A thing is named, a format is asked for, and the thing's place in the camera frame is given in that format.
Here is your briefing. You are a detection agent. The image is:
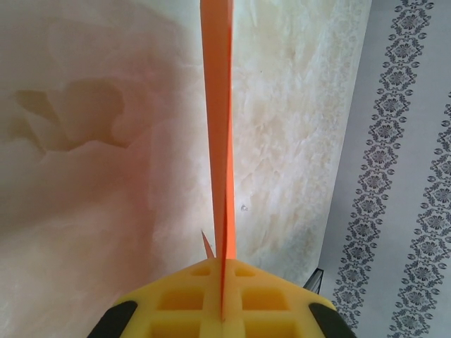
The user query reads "left aluminium frame post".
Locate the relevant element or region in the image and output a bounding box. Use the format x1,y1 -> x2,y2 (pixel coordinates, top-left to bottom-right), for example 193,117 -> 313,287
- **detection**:
303,266 -> 326,295

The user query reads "orange paper sheet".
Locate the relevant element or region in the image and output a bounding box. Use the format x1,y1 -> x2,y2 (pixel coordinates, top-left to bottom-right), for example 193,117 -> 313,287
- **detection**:
199,0 -> 237,321

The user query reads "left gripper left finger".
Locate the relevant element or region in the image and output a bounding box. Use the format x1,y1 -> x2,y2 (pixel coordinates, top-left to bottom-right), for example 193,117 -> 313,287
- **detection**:
86,258 -> 225,338

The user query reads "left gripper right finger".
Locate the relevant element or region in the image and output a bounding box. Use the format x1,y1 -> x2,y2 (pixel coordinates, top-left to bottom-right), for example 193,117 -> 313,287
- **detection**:
223,258 -> 357,338

